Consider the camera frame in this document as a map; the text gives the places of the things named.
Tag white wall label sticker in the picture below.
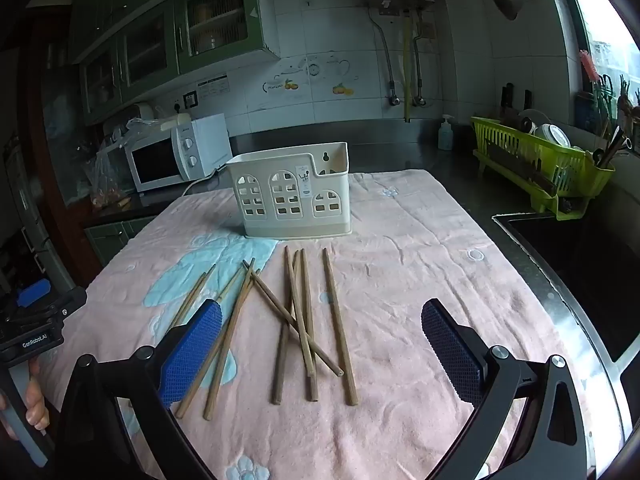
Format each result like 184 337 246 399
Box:
197 75 229 107

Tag person's left hand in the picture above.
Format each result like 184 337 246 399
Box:
0 360 52 442

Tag yellow gas hose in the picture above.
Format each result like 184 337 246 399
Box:
401 14 417 124

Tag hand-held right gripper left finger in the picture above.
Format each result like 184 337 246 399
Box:
52 298 224 480

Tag pile of wooden chopsticks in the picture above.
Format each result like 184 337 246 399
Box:
171 245 359 421

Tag pink floral towel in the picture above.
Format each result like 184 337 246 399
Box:
37 169 610 480

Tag clear plastic bag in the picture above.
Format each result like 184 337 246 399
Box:
84 117 151 209

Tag white microwave power cable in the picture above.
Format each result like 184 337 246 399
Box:
181 171 229 197

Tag green wall cabinet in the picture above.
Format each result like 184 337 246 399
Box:
69 0 282 127

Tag pink bottle brush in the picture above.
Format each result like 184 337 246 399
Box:
579 49 602 92

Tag blue hand soap bottle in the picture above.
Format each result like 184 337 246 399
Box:
437 114 456 151

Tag dark kitchen sink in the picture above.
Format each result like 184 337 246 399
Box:
492 211 640 365

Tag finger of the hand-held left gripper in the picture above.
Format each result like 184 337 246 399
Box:
0 281 89 343

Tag metal pot lid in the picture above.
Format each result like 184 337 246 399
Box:
516 108 541 133

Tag white electric kettle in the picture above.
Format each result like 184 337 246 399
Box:
131 102 162 122

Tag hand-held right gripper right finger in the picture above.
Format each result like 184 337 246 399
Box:
420 298 587 480

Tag green plastic dish rack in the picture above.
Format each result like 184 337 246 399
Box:
470 116 616 221

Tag braided metal hose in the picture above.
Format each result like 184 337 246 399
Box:
412 24 427 107
369 6 402 107

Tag yellow sponge blocks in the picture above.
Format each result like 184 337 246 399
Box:
149 113 194 130

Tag white microwave oven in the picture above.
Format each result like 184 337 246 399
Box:
123 113 234 194

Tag white bowl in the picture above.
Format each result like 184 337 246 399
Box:
533 123 572 149

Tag cream plastic utensil holder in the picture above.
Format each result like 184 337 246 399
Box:
226 141 354 239

